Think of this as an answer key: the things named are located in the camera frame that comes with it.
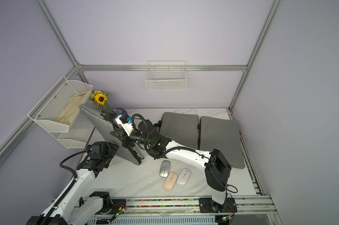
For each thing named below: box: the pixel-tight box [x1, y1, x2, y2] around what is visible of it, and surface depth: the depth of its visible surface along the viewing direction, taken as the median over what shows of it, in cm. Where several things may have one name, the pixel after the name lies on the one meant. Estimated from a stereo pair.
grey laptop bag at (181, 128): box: [153, 112, 200, 150], surface depth 107 cm
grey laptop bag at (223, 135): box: [198, 116, 246, 170], surface depth 103 cm
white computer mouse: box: [176, 167, 192, 188], surface depth 84 cm
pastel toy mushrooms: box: [115, 107, 128, 118], surface depth 118 cm
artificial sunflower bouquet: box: [90, 90, 114, 114], surface depth 96 cm
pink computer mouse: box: [163, 171, 178, 192], surface depth 82 cm
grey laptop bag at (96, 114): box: [79, 103, 145, 166], surface depth 65 cm
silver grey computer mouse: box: [159, 160, 171, 178], surface depth 87 cm
